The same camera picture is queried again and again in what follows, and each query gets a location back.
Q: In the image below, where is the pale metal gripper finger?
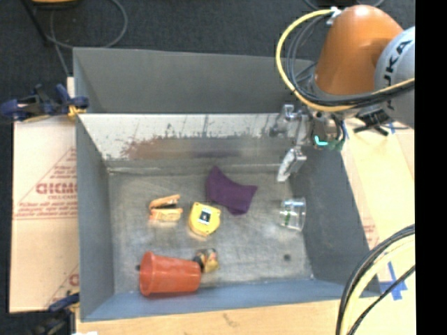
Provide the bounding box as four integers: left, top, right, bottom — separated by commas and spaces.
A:
277, 146, 308, 183
269, 104, 303, 137

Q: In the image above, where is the clear plastic cup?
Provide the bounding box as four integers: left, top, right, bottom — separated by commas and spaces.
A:
278, 196, 308, 231

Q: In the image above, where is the purple cloth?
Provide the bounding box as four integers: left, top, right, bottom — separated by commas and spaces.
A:
205, 165, 259, 217

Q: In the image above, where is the yellow tape measure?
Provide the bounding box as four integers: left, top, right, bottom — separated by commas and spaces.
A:
187, 201, 222, 238

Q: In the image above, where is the grey metal bin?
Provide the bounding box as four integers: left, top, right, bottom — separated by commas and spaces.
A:
72, 47, 382, 322

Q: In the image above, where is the small yellow and black toy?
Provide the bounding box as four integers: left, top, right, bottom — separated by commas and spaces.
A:
192, 247, 221, 275

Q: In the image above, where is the orange stapler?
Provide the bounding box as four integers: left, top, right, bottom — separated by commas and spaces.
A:
147, 193, 184, 223

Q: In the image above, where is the orange plastic cup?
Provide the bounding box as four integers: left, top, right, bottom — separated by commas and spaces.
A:
138, 251, 203, 298

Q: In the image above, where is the brown cardboard board, red print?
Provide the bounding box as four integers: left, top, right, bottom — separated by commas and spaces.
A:
8, 76, 81, 314

